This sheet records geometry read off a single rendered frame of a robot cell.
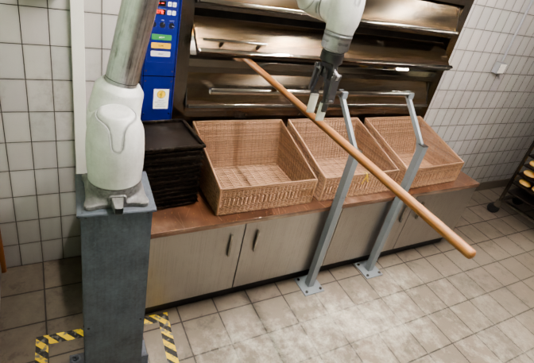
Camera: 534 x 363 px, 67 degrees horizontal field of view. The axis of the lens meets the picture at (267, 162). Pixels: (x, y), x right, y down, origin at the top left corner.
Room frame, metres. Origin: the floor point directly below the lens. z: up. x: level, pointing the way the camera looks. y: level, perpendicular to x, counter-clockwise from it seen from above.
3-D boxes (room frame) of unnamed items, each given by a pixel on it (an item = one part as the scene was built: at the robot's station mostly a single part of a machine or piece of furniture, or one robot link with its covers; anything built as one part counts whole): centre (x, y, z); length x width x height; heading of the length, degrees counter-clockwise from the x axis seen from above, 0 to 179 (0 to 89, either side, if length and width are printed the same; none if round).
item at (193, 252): (2.12, -0.33, 0.29); 2.42 x 0.56 x 0.58; 123
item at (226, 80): (2.42, -0.26, 1.02); 1.79 x 0.11 x 0.19; 123
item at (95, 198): (0.98, 0.43, 1.03); 0.22 x 0.18 x 0.06; 29
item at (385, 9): (2.42, -0.26, 1.54); 1.79 x 0.11 x 0.19; 123
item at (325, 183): (2.21, -0.42, 0.72); 0.56 x 0.49 x 0.28; 124
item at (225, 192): (1.88, 0.08, 0.72); 0.56 x 0.49 x 0.28; 123
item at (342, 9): (1.34, -0.12, 1.64); 0.13 x 0.11 x 0.16; 27
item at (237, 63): (2.44, -0.25, 1.16); 1.80 x 0.06 x 0.04; 123
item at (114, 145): (1.01, 0.44, 1.17); 0.18 x 0.16 x 0.22; 27
